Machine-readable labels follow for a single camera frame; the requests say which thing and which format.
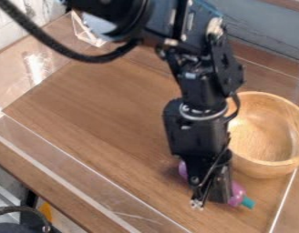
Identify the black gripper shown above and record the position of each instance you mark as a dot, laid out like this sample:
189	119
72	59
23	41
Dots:
199	143

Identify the purple toy eggplant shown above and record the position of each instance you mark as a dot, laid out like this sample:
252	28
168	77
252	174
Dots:
239	198

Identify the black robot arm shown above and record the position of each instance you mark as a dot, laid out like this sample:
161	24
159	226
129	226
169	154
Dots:
185	31

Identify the brown wooden bowl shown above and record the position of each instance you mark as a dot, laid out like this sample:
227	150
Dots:
264	135

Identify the clear acrylic front wall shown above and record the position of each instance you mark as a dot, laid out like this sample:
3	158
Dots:
85	195

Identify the black clamp with cable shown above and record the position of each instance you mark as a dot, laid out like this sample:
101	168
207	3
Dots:
33	222

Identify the clear acrylic corner bracket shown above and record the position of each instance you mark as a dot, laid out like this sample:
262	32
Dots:
82	33

